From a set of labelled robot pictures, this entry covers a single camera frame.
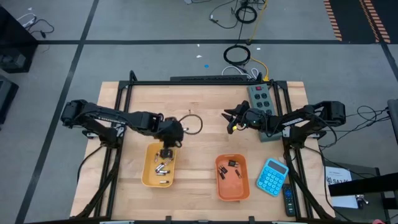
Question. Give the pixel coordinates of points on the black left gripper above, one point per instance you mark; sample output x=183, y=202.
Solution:
x=169, y=132

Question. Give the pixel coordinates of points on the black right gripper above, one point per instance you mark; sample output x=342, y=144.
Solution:
x=253, y=118

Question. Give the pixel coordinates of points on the yellow plastic bin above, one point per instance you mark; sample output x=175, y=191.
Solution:
x=149, y=179

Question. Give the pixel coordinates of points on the black copper-top AAA battery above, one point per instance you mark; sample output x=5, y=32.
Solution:
x=237, y=173
x=220, y=169
x=232, y=161
x=234, y=165
x=222, y=175

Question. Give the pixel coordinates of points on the orange plastic bin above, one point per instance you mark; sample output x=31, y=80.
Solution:
x=233, y=189

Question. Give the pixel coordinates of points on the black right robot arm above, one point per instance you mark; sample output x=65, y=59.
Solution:
x=311, y=113

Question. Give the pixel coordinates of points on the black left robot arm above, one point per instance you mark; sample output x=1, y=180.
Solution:
x=109, y=115

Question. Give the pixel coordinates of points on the grey power strip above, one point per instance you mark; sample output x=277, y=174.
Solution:
x=259, y=95

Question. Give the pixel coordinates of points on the black ribbed bar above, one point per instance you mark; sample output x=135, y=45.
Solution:
x=211, y=78

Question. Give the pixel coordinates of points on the blue calculator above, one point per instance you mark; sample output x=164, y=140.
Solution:
x=270, y=180

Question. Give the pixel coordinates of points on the black remote control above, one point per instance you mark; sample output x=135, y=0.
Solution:
x=288, y=202

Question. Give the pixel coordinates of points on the white printed paper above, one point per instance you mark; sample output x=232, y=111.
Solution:
x=337, y=174

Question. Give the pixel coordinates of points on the black flat bar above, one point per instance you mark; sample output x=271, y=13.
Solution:
x=367, y=185

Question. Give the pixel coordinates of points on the bunch of keys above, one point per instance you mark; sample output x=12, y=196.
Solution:
x=360, y=199

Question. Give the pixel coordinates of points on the black mat orange stripes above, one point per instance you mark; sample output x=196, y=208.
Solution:
x=351, y=18

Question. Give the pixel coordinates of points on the dark side table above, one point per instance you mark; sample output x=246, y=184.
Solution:
x=370, y=211

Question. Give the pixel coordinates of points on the black equipment box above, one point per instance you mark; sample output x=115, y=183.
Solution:
x=6, y=96

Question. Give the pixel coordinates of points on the small red object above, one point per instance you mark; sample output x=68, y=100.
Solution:
x=378, y=222

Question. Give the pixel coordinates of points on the black cabinet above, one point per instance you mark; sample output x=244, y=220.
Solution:
x=12, y=40

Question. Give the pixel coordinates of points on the black aluminium table frame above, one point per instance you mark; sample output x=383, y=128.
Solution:
x=202, y=83

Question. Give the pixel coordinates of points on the grey post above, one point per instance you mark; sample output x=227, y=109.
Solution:
x=393, y=121

